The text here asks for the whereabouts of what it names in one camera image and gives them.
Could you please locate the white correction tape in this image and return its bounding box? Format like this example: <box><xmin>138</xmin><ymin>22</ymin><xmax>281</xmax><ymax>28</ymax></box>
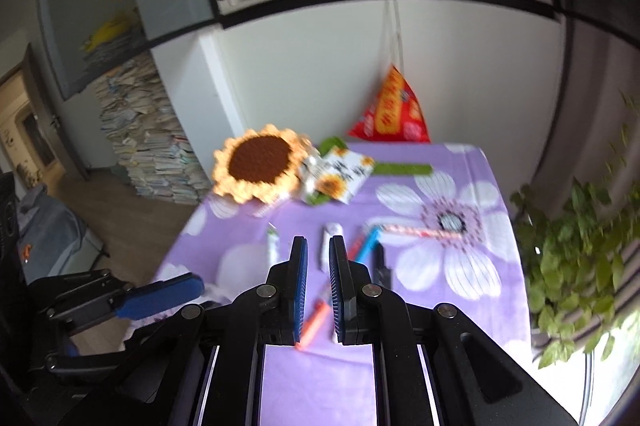
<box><xmin>320</xmin><ymin>222</ymin><xmax>345</xmax><ymax>269</ymax></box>

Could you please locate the red printed bag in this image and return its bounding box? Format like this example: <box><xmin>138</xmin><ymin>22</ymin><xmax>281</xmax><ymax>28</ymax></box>
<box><xmin>347</xmin><ymin>0</ymin><xmax>432</xmax><ymax>144</ymax></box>

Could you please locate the sunflower printed packet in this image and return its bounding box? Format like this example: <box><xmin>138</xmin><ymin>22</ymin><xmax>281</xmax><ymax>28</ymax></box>
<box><xmin>297</xmin><ymin>137</ymin><xmax>376</xmax><ymax>207</ymax></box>

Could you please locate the purple floral tablecloth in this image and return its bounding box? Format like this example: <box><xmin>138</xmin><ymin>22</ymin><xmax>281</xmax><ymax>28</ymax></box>
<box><xmin>150</xmin><ymin>141</ymin><xmax>533</xmax><ymax>426</ymax></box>

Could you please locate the pink striped pen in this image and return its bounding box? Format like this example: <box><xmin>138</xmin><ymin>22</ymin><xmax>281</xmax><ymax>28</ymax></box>
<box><xmin>367</xmin><ymin>221</ymin><xmax>463</xmax><ymax>242</ymax></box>

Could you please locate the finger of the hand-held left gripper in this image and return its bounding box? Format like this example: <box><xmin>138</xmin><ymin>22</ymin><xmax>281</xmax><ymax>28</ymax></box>
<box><xmin>30</xmin><ymin>269</ymin><xmax>205</xmax><ymax>333</ymax></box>
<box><xmin>45</xmin><ymin>346</ymin><xmax>130</xmax><ymax>375</ymax></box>

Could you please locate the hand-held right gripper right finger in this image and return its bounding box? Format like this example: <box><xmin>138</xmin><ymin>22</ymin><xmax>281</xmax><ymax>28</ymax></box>
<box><xmin>328</xmin><ymin>235</ymin><xmax>578</xmax><ymax>426</ymax></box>

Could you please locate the tall pile of books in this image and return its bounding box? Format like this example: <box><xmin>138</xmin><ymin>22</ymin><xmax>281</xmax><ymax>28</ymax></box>
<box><xmin>82</xmin><ymin>51</ymin><xmax>211</xmax><ymax>206</ymax></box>

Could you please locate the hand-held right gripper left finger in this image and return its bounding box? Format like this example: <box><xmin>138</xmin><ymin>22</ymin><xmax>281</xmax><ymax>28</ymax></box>
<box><xmin>60</xmin><ymin>235</ymin><xmax>309</xmax><ymax>426</ymax></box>

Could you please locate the red pen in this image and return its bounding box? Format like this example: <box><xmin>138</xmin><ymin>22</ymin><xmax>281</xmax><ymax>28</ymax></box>
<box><xmin>346</xmin><ymin>231</ymin><xmax>368</xmax><ymax>262</ymax></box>

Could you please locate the green ruler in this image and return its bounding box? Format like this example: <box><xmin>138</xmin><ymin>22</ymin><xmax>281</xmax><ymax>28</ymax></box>
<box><xmin>372</xmin><ymin>162</ymin><xmax>433</xmax><ymax>177</ymax></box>

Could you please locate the green potted plant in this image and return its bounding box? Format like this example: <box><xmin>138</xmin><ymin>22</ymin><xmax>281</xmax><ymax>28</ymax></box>
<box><xmin>510</xmin><ymin>91</ymin><xmax>640</xmax><ymax>369</ymax></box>

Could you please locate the white glue pen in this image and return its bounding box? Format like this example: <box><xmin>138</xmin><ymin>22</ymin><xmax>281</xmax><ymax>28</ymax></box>
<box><xmin>266</xmin><ymin>223</ymin><xmax>281</xmax><ymax>267</ymax></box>

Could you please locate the blue pen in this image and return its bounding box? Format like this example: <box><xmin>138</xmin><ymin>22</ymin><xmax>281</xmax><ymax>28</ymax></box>
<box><xmin>356</xmin><ymin>226</ymin><xmax>382</xmax><ymax>264</ymax></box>

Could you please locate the crochet sunflower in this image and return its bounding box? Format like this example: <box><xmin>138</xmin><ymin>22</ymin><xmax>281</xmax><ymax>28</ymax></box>
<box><xmin>212</xmin><ymin>123</ymin><xmax>313</xmax><ymax>203</ymax></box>

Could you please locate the black pen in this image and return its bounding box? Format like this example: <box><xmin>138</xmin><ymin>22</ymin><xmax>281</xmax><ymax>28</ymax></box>
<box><xmin>371</xmin><ymin>243</ymin><xmax>393</xmax><ymax>292</ymax></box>

